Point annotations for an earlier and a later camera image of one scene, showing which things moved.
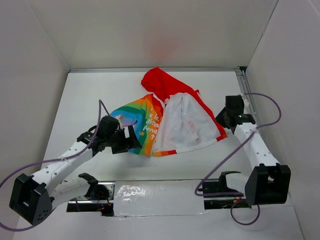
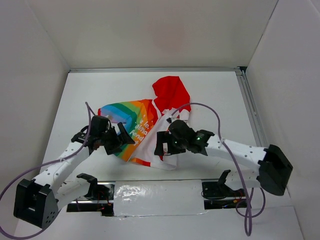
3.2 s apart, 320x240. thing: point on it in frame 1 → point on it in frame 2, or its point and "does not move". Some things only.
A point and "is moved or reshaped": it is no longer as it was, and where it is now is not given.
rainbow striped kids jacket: [175, 117] is moved or reshaped
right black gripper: [219, 118] → [162, 136]
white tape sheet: [140, 198] does not move
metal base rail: [218, 195] does not move
